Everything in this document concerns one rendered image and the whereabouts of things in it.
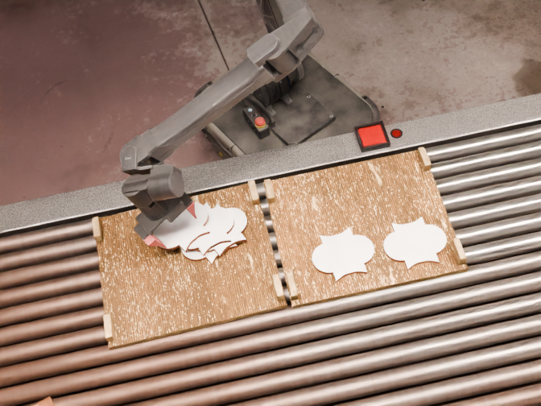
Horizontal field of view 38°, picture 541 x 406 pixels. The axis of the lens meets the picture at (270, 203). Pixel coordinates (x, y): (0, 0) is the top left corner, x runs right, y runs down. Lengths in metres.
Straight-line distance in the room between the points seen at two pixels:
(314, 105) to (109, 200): 1.17
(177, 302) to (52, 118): 1.83
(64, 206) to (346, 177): 0.72
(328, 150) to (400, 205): 0.25
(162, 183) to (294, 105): 1.40
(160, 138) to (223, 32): 2.00
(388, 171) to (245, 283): 0.46
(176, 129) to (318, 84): 1.46
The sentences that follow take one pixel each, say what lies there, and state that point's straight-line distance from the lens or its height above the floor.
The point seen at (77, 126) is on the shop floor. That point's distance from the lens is 3.45.
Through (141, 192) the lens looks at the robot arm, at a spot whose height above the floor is 1.19.
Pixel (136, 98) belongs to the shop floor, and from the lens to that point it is 3.47.
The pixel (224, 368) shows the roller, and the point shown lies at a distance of 1.76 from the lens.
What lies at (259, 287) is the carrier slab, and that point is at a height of 0.94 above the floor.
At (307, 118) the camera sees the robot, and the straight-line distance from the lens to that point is 2.95.
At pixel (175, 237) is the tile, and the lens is 1.86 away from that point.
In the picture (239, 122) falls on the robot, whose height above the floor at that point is 0.24.
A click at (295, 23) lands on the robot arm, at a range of 1.62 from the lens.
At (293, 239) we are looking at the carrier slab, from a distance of 1.87.
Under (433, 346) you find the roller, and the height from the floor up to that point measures 0.92.
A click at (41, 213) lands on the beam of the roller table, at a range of 2.07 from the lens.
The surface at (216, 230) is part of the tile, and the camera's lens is 1.86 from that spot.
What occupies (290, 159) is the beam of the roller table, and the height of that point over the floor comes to 0.91.
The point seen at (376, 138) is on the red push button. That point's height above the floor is 0.93.
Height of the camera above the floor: 2.55
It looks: 57 degrees down
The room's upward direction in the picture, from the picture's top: 9 degrees counter-clockwise
